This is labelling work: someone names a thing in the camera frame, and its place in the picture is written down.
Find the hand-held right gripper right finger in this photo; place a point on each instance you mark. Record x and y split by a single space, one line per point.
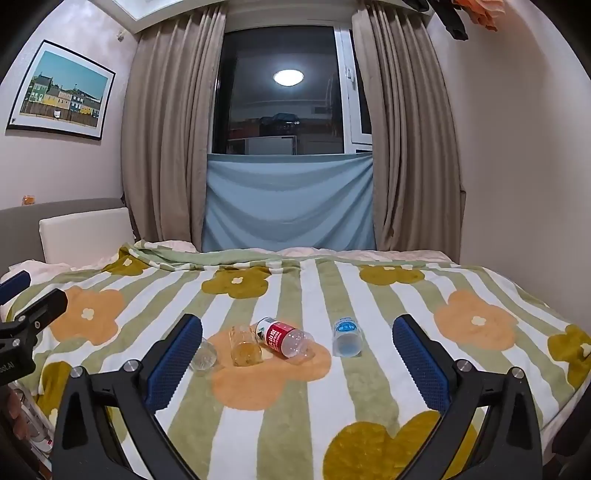
421 364

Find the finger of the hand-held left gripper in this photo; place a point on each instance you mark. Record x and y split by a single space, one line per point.
14 285
44 307

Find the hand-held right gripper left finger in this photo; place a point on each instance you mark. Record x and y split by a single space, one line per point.
178 357

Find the clear glass cup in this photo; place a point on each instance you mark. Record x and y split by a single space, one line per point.
204 357

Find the person's left hand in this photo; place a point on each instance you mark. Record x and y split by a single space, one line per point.
11 410

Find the grey headboard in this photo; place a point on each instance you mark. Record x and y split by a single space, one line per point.
18 230

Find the blue label plastic bottle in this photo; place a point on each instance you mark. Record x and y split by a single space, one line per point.
347 337

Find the white cushion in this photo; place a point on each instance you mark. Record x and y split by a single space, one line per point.
85 233

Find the red label plastic bottle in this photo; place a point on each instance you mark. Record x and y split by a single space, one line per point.
284 339

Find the floral striped blanket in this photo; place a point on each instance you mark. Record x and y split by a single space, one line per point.
323 415

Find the light blue cloth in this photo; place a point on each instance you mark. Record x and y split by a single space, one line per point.
288 203

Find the beige curtain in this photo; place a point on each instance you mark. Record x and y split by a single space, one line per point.
166 152
406 138

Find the framed houses picture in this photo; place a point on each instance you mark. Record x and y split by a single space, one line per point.
62 90

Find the window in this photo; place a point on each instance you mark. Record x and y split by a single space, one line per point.
281 92

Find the orange artificial flower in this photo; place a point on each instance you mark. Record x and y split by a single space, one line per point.
475 11

